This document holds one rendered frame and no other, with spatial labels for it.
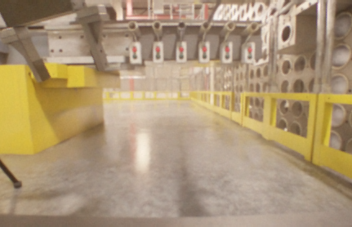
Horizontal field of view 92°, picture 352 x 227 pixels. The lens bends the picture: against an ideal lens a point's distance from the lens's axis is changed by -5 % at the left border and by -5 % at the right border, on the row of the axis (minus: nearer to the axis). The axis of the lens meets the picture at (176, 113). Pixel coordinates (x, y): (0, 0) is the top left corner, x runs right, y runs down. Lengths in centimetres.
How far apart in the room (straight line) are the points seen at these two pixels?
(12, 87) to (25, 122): 23
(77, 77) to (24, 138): 53
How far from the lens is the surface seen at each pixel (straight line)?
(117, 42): 160
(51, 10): 37
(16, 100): 150
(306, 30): 237
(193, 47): 151
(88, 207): 77
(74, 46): 173
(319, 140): 123
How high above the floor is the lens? 41
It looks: 7 degrees down
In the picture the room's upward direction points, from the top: straight up
